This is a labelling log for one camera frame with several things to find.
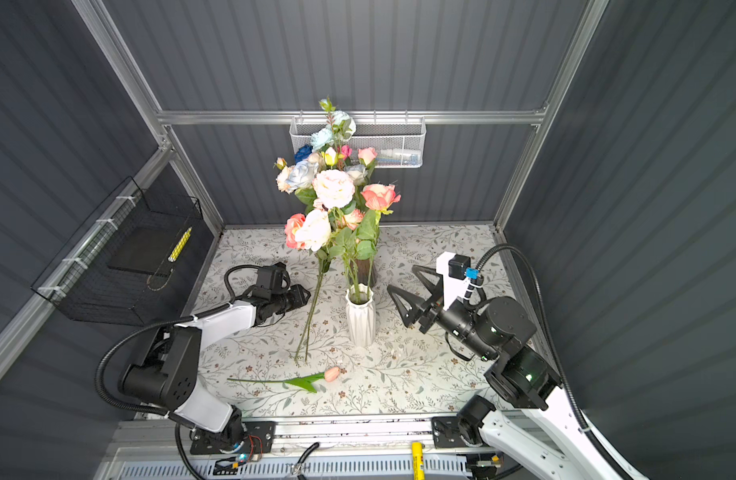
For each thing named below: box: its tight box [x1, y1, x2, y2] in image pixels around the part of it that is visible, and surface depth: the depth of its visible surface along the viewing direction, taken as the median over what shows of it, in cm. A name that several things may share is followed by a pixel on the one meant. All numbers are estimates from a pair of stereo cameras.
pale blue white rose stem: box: [286, 160, 319, 210], surface depth 72 cm
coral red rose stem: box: [284, 213, 306, 250], surface depth 65 cm
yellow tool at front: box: [411, 442, 425, 480], surface depth 71 cm
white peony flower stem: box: [273, 157, 294, 194], surface depth 77 cm
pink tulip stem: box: [227, 366, 341, 393], surface depth 84 cm
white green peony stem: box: [310, 96, 357, 157], surface depth 77 cm
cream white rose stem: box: [294, 209, 332, 362], surface depth 60 cm
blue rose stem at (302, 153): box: [294, 144, 313, 164], surface depth 81 cm
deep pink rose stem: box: [356, 183, 401, 300], surface depth 65 cm
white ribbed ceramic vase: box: [345, 283, 376, 348], surface depth 77 cm
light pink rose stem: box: [357, 147, 378, 168], surface depth 84 cm
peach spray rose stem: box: [342, 209, 365, 231], surface depth 66 cm
